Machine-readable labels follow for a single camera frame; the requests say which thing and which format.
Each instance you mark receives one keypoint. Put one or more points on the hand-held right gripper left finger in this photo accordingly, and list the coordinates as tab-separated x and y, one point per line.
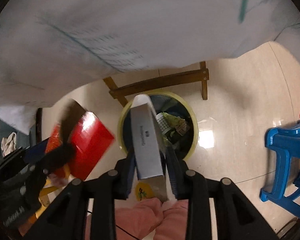
130	177

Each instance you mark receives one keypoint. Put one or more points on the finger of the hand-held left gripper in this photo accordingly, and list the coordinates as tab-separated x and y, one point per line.
61	156
37	149

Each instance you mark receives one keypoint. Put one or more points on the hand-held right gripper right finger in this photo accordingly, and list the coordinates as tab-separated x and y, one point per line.
173	177

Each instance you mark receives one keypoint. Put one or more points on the black bin with yellow rim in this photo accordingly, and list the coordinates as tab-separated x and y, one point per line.
183	145

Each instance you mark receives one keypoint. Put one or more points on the red packet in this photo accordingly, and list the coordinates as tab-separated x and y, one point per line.
92	140

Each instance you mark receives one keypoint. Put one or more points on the grey white carton box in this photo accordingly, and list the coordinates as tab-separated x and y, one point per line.
146	140

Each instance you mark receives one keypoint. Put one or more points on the beige cloth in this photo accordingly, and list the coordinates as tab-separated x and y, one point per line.
8	142

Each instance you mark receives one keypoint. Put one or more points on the person's left leg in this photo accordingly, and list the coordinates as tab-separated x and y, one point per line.
137	217

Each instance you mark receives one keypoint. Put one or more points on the pink trousers legs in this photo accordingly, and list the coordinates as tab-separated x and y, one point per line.
172	220

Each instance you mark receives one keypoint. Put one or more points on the blue plastic stool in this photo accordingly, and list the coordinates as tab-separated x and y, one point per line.
285	140

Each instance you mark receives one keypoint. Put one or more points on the wooden table frame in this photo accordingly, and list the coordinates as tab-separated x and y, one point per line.
160	82

